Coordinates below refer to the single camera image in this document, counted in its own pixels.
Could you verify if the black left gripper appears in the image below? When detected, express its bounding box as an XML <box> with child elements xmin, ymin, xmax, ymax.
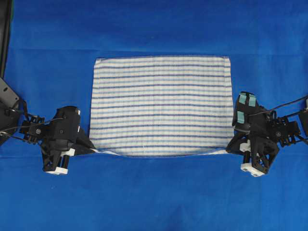
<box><xmin>40</xmin><ymin>128</ymin><xmax>96</xmax><ymax>175</ymax></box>

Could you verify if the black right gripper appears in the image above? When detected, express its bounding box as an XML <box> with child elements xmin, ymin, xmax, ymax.
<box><xmin>226</xmin><ymin>131</ymin><xmax>280</xmax><ymax>177</ymax></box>

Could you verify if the blue striped white towel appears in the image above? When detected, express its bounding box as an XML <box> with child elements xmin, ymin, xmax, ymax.
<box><xmin>90</xmin><ymin>55</ymin><xmax>233</xmax><ymax>157</ymax></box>

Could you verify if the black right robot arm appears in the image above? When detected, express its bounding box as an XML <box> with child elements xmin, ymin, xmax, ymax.
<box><xmin>226</xmin><ymin>99</ymin><xmax>308</xmax><ymax>177</ymax></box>

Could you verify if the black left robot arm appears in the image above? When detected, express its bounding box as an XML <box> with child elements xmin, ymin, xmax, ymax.
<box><xmin>0</xmin><ymin>79</ymin><xmax>97</xmax><ymax>175</ymax></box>

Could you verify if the blue table cloth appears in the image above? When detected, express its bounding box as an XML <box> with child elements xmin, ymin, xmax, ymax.
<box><xmin>0</xmin><ymin>0</ymin><xmax>308</xmax><ymax>231</ymax></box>

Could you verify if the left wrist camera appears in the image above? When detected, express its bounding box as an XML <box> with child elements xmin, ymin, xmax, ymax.
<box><xmin>53</xmin><ymin>106</ymin><xmax>80</xmax><ymax>143</ymax></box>

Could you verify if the right wrist camera with tape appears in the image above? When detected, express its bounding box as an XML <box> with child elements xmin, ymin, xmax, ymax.
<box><xmin>232</xmin><ymin>91</ymin><xmax>266</xmax><ymax>134</ymax></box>

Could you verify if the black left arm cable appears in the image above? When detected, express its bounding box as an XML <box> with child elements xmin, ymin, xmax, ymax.
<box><xmin>0</xmin><ymin>101</ymin><xmax>65</xmax><ymax>145</ymax></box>

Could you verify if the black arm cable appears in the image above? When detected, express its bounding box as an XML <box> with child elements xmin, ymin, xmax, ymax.
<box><xmin>0</xmin><ymin>101</ymin><xmax>65</xmax><ymax>145</ymax></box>
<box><xmin>247</xmin><ymin>95</ymin><xmax>308</xmax><ymax>118</ymax></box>

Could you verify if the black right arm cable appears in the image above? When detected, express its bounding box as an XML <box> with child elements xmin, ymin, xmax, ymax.
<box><xmin>247</xmin><ymin>95</ymin><xmax>308</xmax><ymax>118</ymax></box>

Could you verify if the black frame at edge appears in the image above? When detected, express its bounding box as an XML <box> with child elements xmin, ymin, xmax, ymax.
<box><xmin>0</xmin><ymin>0</ymin><xmax>13</xmax><ymax>78</ymax></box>

